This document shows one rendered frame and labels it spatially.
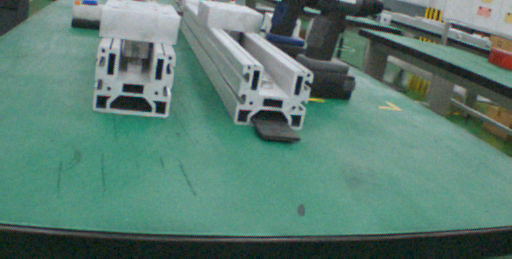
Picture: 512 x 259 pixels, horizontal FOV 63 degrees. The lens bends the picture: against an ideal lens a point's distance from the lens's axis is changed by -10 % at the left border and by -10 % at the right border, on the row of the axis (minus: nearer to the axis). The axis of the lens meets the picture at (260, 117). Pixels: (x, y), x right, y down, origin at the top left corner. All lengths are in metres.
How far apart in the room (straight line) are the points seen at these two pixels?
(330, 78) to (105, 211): 0.58
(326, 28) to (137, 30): 0.37
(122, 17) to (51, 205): 0.34
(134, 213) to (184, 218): 0.04
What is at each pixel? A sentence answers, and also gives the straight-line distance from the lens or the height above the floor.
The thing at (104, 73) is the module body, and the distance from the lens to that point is 0.60.
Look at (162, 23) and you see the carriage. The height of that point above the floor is 0.89.
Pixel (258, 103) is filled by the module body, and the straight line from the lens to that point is 0.63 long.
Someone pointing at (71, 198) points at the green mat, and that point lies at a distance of 0.40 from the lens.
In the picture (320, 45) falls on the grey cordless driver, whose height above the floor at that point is 0.88.
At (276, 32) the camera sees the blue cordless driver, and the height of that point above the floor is 0.85.
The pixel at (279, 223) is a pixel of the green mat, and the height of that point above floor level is 0.78.
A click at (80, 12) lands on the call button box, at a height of 0.82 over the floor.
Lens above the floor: 0.98
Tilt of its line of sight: 17 degrees down
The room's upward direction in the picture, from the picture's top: 11 degrees clockwise
